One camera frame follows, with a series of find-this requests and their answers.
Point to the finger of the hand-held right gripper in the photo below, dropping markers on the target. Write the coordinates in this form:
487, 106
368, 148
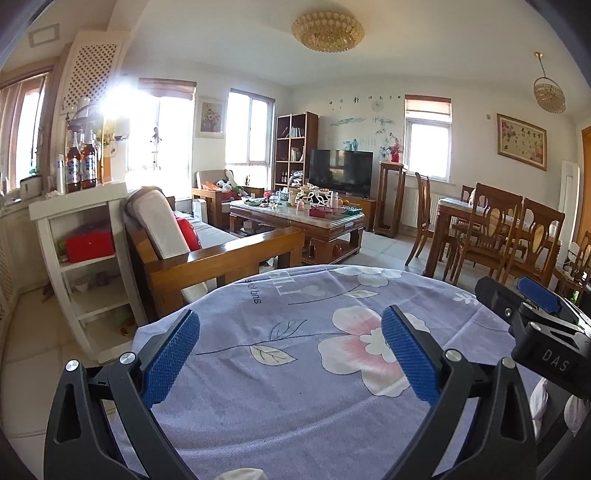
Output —
538, 293
498, 300

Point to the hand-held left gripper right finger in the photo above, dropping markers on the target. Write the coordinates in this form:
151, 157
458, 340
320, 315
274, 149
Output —
411, 355

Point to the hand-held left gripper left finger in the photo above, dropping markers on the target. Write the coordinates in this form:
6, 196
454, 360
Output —
171, 355

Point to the person's right hand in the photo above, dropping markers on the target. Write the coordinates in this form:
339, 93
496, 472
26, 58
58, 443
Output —
540, 397

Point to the wooden dining chair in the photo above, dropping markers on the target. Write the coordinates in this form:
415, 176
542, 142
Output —
466, 194
425, 217
577, 270
485, 240
538, 249

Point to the white standing air conditioner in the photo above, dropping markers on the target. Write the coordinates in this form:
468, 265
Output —
569, 207

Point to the wooden dining table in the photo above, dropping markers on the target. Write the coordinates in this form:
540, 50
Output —
450, 205

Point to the purple floral tablecloth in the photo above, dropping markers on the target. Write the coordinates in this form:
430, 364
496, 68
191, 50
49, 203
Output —
286, 392

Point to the red cushion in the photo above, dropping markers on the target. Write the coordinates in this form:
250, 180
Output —
188, 233

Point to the wooden sofa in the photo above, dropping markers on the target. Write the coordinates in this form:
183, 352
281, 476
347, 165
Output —
161, 226

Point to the person's white clothing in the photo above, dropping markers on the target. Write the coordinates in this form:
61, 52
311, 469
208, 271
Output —
238, 474

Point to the red box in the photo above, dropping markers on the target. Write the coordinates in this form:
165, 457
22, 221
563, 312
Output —
90, 245

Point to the wooden plant stand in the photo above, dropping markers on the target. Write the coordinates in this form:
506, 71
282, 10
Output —
390, 198

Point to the wooden television cabinet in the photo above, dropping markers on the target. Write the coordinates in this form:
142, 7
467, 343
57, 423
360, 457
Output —
364, 210

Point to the large floral framed picture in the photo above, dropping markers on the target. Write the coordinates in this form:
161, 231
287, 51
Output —
521, 141

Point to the wooden coffee table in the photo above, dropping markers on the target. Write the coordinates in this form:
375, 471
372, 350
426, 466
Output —
295, 228

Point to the window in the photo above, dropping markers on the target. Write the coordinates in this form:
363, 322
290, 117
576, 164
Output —
21, 134
171, 138
427, 143
249, 134

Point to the wooden armchair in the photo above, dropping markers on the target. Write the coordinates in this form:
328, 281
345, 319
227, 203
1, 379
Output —
205, 182

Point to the white shelf unit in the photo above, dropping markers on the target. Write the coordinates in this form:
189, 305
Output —
78, 203

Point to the red flower vase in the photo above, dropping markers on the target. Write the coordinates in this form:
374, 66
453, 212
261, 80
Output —
395, 151

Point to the pile of household clutter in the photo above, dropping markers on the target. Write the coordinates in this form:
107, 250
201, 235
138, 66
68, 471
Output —
304, 201

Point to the black television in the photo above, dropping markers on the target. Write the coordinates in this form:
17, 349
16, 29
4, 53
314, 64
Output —
340, 173

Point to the crystal pendant lamp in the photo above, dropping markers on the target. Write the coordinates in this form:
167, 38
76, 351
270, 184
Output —
549, 94

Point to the brown glass bottle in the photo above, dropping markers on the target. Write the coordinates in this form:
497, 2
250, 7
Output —
73, 166
88, 164

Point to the white spray can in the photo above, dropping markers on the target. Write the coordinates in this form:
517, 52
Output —
60, 174

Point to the white small appliance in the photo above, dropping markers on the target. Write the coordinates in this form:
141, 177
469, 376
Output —
30, 185

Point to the wooden bookshelf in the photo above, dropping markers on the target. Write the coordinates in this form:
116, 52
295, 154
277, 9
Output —
295, 147

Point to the small framed picture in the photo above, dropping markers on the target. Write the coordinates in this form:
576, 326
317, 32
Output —
210, 117

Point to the metal glass rack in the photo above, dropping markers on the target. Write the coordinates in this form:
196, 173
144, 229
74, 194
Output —
85, 115

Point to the white lattice cabinet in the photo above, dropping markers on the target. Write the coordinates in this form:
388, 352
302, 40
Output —
92, 69

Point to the crystal ceiling lamp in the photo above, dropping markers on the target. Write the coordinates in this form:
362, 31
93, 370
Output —
328, 30

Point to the white ceiling vent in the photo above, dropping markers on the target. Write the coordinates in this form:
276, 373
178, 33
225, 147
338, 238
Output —
43, 37

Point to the wooden door frame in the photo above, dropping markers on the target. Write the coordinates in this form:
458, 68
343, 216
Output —
584, 194

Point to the white wall radiator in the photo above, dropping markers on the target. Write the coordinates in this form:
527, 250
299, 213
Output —
411, 205

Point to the round wall clock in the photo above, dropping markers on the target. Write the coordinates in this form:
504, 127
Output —
377, 106

